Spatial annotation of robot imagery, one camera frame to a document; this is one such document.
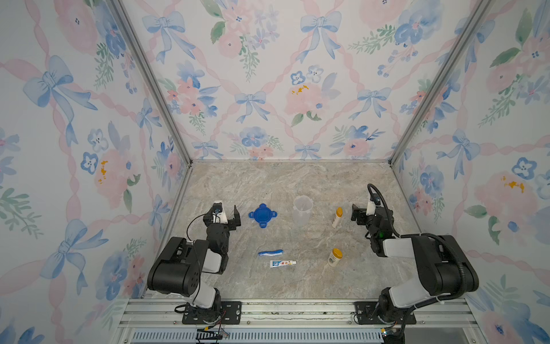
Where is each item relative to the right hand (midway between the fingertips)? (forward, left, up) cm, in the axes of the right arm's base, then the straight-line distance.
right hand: (367, 204), depth 94 cm
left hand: (-4, +61, +4) cm, 61 cm away
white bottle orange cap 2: (-24, +18, +2) cm, 30 cm away
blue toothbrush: (-20, +42, -7) cm, 47 cm away
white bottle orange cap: (-6, +14, +3) cm, 15 cm away
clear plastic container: (-1, +28, -1) cm, 28 cm away
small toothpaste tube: (-24, +38, -6) cm, 46 cm away
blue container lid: (-2, +46, -6) cm, 46 cm away
